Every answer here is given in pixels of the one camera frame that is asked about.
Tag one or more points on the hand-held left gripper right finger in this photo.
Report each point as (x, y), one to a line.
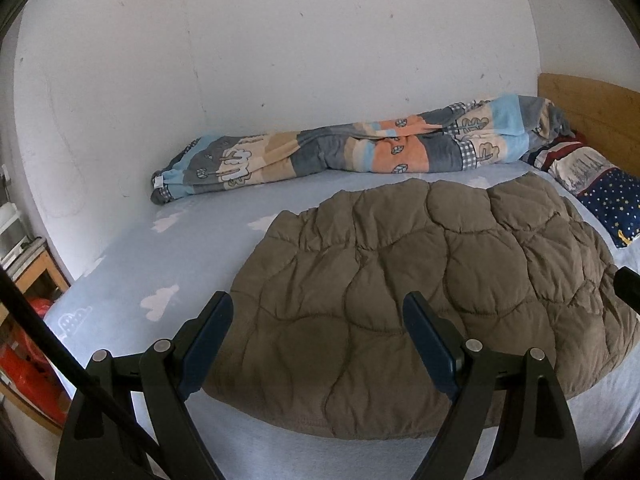
(432, 350)

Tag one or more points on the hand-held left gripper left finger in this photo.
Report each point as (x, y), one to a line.
(207, 345)

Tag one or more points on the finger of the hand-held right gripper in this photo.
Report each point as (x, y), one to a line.
(630, 287)

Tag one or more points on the brown quilted jacket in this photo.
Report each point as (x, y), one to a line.
(400, 285)

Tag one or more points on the starry navy printed pillow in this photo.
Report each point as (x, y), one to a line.
(610, 195)

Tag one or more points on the light blue cloud bed sheet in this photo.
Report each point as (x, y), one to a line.
(200, 230)

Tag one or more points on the wooden shelf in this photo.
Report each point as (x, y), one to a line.
(50, 270)

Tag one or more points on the red plastic bag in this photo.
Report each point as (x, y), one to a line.
(30, 375)

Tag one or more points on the wooden headboard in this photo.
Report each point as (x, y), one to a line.
(600, 105)

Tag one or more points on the patchwork printed quilt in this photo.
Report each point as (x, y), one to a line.
(350, 150)

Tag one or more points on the white plastic container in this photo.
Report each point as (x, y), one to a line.
(12, 230)

